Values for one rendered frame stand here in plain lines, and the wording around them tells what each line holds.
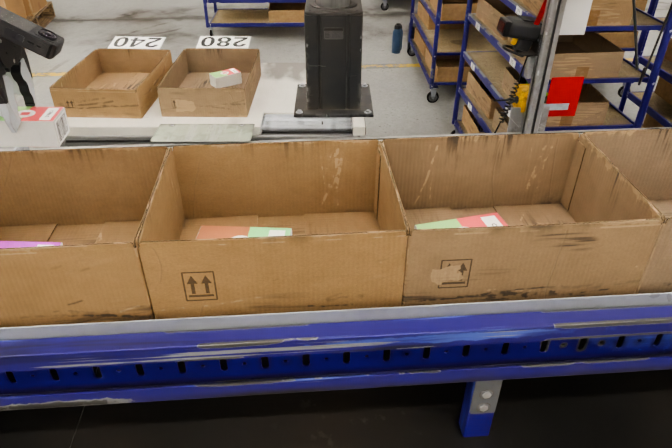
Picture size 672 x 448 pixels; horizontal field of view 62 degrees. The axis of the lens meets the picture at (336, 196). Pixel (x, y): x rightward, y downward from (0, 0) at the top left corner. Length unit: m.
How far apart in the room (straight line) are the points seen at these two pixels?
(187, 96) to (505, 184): 1.09
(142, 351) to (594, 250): 0.70
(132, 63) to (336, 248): 1.61
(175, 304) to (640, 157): 0.93
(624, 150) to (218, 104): 1.19
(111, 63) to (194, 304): 1.55
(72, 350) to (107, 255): 0.15
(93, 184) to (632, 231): 0.94
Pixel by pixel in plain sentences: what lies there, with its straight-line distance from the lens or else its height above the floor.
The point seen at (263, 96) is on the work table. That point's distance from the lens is 2.02.
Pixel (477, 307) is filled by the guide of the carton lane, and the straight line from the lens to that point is 0.92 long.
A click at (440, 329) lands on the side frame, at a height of 0.91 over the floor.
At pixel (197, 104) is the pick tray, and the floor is 0.79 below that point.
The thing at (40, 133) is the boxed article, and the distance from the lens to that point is 1.01.
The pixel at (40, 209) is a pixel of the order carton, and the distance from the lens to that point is 1.23.
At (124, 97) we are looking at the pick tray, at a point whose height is 0.82.
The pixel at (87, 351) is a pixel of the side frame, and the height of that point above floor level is 0.91.
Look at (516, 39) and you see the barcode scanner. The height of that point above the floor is 1.03.
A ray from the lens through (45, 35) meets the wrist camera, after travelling 0.95.
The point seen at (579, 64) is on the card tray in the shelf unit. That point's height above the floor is 0.80.
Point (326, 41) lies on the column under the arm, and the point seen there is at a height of 0.99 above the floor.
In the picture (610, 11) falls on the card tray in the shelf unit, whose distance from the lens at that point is 2.34.
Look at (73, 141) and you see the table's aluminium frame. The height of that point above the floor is 0.69.
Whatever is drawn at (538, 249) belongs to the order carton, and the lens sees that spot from 0.92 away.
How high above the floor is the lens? 1.54
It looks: 33 degrees down
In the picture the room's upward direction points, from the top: straight up
